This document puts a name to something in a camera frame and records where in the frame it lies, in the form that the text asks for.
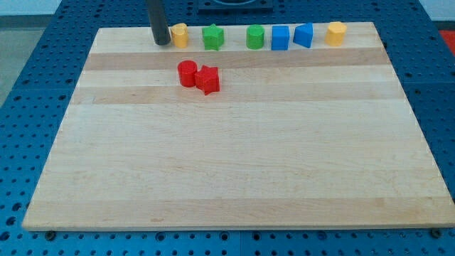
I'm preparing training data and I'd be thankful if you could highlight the red star block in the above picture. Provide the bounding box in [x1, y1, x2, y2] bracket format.
[195, 65, 220, 95]

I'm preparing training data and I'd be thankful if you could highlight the green star block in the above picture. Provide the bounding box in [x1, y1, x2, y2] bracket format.
[202, 23, 225, 50]

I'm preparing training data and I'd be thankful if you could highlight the red cylinder block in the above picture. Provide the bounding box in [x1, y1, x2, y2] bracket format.
[177, 60, 198, 87]

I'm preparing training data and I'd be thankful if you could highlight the wooden board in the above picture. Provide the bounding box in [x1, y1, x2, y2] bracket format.
[23, 22, 454, 231]

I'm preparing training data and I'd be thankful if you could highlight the green cylinder block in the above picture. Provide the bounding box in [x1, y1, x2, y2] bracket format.
[246, 24, 264, 50]

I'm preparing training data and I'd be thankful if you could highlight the blue cube block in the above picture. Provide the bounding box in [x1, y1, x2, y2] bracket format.
[271, 26, 290, 50]

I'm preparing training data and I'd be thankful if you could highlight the yellow heart block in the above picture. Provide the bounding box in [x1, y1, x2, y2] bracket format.
[171, 23, 189, 48]

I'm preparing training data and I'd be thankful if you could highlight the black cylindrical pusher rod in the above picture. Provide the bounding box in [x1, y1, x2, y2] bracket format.
[145, 0, 171, 46]

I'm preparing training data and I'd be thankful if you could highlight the blue triangle block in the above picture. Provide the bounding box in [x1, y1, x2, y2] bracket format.
[293, 23, 314, 48]

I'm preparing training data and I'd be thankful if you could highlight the yellow hexagon block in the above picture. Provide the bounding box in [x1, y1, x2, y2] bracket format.
[324, 21, 348, 47]

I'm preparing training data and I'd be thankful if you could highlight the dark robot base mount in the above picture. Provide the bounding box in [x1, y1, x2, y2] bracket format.
[195, 0, 273, 13]

